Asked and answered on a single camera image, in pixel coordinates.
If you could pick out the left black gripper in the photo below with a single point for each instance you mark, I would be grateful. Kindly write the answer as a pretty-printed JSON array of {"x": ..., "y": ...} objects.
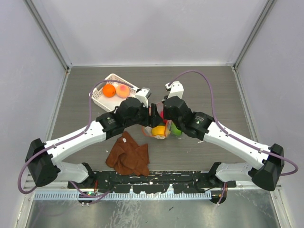
[{"x": 151, "y": 119}]

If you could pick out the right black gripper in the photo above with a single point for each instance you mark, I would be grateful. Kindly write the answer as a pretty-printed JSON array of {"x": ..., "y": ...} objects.
[{"x": 166, "y": 117}]

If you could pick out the clear zip top bag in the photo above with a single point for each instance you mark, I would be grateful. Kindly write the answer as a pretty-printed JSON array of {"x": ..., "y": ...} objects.
[{"x": 167, "y": 123}]

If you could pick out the pink peach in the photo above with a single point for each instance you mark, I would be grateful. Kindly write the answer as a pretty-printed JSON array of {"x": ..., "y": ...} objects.
[{"x": 122, "y": 91}]

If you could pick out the orange fruit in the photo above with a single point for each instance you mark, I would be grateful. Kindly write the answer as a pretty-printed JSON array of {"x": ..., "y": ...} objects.
[{"x": 109, "y": 90}]

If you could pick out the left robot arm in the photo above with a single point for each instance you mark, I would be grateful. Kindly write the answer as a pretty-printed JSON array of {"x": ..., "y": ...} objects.
[{"x": 45, "y": 159}]

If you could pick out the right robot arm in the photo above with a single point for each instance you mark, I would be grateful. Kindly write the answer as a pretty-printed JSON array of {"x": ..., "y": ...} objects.
[{"x": 262, "y": 164}]

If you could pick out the brown cloth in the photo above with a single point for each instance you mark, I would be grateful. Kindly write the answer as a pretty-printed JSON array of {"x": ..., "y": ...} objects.
[{"x": 127, "y": 157}]

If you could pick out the white plastic basket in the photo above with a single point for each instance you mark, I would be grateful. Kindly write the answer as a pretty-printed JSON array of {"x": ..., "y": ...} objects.
[{"x": 109, "y": 103}]

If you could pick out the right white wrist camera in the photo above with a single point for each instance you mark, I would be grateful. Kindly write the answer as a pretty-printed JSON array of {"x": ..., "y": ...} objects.
[{"x": 175, "y": 89}]

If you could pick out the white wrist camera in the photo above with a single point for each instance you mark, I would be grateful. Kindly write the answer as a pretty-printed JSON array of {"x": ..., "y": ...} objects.
[
  {"x": 143, "y": 95},
  {"x": 175, "y": 89}
]

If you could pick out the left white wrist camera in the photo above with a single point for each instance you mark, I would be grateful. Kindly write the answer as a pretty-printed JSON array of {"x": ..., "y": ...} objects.
[{"x": 143, "y": 95}]

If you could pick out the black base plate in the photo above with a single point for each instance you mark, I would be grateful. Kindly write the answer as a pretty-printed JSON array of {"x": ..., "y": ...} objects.
[{"x": 156, "y": 182}]

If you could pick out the right aluminium frame post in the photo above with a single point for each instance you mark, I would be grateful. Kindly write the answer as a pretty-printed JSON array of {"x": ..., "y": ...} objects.
[{"x": 254, "y": 31}]

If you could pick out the aluminium frame post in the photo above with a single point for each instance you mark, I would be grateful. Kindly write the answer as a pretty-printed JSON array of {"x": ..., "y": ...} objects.
[
  {"x": 254, "y": 31},
  {"x": 46, "y": 33}
]

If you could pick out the white slotted cable duct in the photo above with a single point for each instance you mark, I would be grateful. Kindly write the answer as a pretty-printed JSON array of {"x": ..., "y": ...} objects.
[{"x": 75, "y": 195}]

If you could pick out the left aluminium frame post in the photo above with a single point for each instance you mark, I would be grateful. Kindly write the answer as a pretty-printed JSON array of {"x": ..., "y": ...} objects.
[{"x": 46, "y": 33}]

